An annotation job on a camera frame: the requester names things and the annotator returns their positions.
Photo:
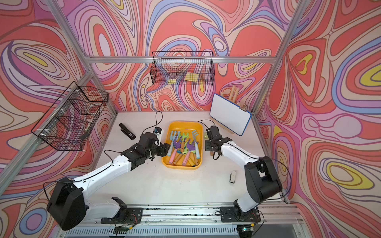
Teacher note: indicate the black stapler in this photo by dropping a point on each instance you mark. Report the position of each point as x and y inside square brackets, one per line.
[126, 131]

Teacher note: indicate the wooden easel stand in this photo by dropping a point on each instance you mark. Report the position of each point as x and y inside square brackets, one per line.
[233, 92]

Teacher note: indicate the yellow plastic storage box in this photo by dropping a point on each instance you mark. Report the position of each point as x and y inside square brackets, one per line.
[186, 129]

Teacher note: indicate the purple hand rake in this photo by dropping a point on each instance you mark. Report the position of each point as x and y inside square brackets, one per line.
[189, 157]

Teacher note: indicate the black wire basket left wall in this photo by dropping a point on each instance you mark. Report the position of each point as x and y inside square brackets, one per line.
[68, 123]

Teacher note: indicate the blue framed whiteboard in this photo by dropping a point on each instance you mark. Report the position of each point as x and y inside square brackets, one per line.
[229, 114]

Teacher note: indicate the black wire basket wall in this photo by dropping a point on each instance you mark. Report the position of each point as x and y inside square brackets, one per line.
[182, 68]
[68, 123]

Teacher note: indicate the purple garden fork pink handle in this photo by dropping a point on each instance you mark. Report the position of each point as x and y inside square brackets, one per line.
[177, 145]

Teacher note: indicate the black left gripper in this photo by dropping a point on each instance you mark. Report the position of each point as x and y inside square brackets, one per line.
[163, 149]

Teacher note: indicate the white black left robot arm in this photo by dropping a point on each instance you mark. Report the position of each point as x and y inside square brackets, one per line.
[69, 204]

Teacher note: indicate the green hand rake wooden handle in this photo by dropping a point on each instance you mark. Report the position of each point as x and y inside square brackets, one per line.
[211, 153]

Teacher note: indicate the blue handled garden fork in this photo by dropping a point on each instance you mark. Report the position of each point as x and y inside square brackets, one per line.
[173, 136]

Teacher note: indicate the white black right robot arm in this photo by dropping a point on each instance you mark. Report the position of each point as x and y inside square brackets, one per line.
[262, 180]

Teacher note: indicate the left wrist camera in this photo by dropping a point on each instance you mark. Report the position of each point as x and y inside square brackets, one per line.
[158, 132]

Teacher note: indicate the small white eraser block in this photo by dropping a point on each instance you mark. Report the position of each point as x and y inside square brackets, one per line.
[232, 177]

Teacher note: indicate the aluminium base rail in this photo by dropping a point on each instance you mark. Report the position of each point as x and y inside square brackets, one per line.
[199, 220]

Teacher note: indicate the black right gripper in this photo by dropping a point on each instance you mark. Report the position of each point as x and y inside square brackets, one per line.
[207, 146]

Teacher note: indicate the black wire basket back wall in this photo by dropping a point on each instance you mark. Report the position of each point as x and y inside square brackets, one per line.
[182, 68]

